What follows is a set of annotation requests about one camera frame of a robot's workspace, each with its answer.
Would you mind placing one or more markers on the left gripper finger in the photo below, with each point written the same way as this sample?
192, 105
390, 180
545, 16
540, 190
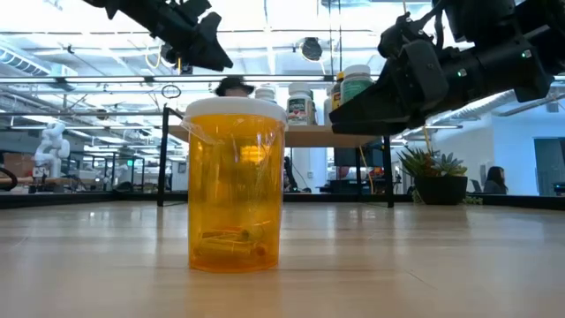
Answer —
207, 48

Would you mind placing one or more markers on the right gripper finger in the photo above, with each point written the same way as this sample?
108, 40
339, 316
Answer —
375, 115

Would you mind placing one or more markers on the multivitamin gummies bottle green label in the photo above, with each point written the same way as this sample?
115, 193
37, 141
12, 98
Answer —
355, 84

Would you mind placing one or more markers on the brown bottle yellow cap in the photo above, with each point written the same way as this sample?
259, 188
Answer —
336, 95

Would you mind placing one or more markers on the white aspirin bottle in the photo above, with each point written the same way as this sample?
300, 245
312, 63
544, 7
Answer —
301, 108

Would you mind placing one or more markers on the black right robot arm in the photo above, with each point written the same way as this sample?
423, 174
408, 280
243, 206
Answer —
507, 57

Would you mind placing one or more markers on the wooden shelf black legs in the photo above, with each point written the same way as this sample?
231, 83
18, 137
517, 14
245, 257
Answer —
309, 137

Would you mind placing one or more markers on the black monitor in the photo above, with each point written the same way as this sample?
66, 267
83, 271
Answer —
353, 156

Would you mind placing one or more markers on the black round ceiling device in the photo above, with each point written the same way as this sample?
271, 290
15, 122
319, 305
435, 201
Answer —
311, 48

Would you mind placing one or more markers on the succulent plant black pot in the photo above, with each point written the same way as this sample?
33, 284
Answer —
441, 190

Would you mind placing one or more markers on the brown cardboard box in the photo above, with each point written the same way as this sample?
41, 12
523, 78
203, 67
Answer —
17, 164

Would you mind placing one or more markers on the grey ventilation duct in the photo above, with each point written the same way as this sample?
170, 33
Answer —
22, 62
463, 111

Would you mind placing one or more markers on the black table frame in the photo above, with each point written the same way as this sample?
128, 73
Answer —
66, 199

